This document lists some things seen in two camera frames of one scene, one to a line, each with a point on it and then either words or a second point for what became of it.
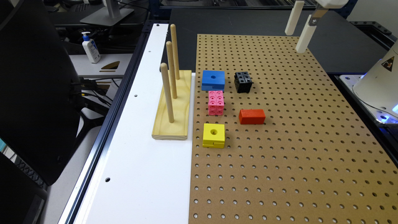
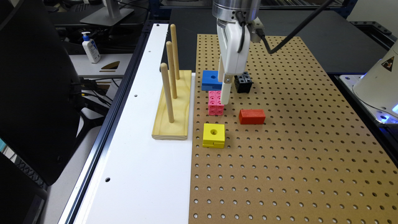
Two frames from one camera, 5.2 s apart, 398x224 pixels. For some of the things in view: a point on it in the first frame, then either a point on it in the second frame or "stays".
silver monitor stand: (109, 15) stays
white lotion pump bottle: (91, 48) stays
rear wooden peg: (173, 35) stays
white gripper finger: (296, 12) -> (221, 70)
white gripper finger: (306, 37) -> (226, 91)
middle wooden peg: (168, 44) stays
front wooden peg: (163, 68) stays
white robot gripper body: (333, 4) -> (234, 63)
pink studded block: (216, 102) stays
